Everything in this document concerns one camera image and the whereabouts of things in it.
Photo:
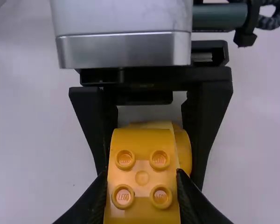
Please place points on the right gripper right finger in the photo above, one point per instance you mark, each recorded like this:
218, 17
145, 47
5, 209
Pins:
196, 207

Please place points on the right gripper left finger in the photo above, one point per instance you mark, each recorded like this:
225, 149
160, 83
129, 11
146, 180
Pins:
88, 205

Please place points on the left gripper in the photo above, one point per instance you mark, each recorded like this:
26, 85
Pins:
144, 79

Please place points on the yellow toy car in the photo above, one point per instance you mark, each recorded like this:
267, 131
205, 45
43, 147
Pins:
142, 182

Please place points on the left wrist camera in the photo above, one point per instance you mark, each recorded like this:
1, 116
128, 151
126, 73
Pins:
121, 35

